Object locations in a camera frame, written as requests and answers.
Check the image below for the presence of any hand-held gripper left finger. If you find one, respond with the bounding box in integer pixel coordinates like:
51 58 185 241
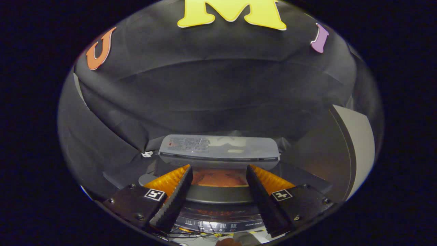
102 164 194 235

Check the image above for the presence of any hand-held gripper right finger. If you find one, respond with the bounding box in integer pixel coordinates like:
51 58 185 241
246 164 334 238

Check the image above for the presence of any dark washing machine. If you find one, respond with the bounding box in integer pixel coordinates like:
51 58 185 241
173 201 271 237

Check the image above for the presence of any orange polo shirt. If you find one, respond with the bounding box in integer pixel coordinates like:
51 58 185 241
191 169 250 187

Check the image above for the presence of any black backdrop cloth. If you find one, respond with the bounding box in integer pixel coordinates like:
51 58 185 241
57 0 383 202

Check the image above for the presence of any bundle of cables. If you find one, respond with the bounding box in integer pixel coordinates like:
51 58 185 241
150 225 226 240

